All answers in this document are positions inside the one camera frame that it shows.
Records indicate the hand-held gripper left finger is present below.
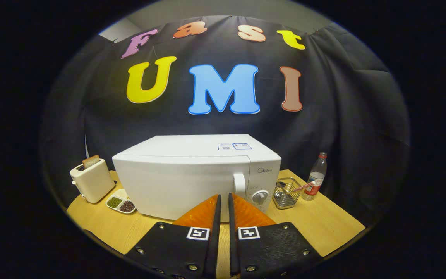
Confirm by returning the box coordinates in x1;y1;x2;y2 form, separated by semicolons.
124;194;222;279

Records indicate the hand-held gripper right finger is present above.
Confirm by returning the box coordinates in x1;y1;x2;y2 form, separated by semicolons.
228;193;322;279

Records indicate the white microwave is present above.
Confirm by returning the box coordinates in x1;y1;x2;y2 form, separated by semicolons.
112;134;282;222

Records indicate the pink striped straw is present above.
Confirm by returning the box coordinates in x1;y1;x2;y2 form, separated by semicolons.
290;181;316;193

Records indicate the white divided tray of beans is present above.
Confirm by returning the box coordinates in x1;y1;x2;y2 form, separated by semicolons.
106;189;137;214

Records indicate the clear bottle with red label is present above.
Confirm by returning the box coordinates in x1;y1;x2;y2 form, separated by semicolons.
302;152;328;201

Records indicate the cream toaster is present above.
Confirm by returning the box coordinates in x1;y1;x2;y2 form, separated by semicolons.
70;158;116;204

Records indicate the toast slice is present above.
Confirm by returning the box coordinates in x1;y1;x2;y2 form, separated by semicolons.
82;155;100;169

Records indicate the metal wire basket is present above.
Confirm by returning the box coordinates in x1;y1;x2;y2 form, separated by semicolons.
273;177;302;210

